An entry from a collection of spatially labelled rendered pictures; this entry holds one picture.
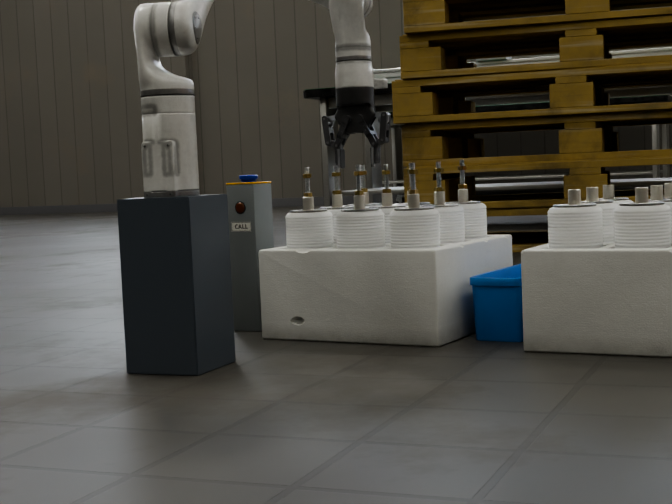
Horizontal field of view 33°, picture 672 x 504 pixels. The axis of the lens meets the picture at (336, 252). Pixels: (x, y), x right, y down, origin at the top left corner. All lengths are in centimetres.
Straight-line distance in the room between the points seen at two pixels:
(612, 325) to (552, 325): 10
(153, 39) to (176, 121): 14
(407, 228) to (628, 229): 42
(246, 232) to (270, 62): 798
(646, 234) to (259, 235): 83
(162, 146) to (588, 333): 79
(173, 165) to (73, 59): 949
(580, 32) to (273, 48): 639
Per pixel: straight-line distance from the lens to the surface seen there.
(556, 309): 199
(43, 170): 1158
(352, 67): 219
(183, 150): 193
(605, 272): 195
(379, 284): 212
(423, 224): 212
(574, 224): 199
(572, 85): 414
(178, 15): 194
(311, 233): 223
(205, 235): 192
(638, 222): 196
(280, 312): 224
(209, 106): 1058
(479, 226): 234
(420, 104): 423
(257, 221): 236
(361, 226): 217
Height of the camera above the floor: 34
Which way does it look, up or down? 4 degrees down
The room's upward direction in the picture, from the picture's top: 2 degrees counter-clockwise
